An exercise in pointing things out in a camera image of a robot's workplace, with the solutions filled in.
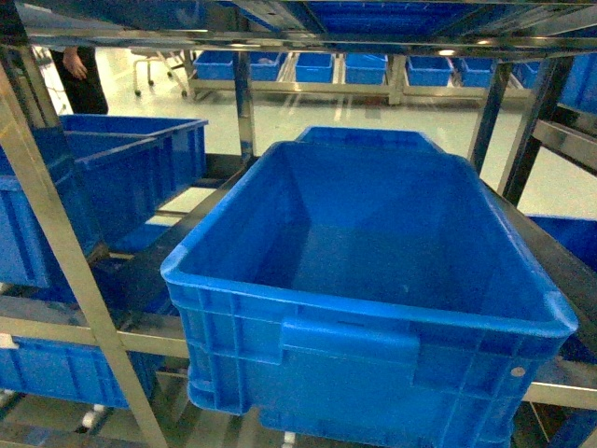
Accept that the person in black clothes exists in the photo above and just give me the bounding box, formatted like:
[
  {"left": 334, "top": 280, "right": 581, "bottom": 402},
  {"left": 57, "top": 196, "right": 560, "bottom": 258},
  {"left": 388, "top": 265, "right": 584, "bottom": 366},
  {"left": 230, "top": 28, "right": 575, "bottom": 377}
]
[{"left": 49, "top": 47, "right": 109, "bottom": 115}]

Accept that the steel shelf rack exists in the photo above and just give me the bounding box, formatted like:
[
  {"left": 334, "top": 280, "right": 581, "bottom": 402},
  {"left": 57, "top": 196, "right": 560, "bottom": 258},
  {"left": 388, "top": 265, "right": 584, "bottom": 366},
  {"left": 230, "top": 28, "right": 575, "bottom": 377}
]
[{"left": 1, "top": 1, "right": 596, "bottom": 447}]

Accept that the large blue shelf crate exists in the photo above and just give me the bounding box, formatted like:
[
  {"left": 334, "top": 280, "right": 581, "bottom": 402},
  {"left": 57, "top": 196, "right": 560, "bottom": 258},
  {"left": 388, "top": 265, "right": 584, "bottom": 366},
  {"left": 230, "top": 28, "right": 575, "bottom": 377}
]
[{"left": 161, "top": 142, "right": 578, "bottom": 447}]

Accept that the blue crate left of shelf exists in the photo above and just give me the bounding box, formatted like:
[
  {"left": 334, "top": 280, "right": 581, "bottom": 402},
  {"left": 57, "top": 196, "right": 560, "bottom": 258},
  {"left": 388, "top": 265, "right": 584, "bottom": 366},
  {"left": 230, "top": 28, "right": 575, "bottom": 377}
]
[{"left": 1, "top": 114, "right": 208, "bottom": 287}]

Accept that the blue crate behind large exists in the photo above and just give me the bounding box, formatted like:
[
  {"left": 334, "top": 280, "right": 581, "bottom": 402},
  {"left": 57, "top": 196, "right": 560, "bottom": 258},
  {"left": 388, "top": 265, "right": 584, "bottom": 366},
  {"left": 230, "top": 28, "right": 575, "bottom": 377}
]
[{"left": 296, "top": 126, "right": 443, "bottom": 153}]

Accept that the steel shelf cart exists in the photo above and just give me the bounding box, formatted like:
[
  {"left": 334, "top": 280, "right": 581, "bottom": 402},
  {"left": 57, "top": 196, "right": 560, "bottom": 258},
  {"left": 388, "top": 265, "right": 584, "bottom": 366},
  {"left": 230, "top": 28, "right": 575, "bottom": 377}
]
[{"left": 183, "top": 50, "right": 531, "bottom": 105}]

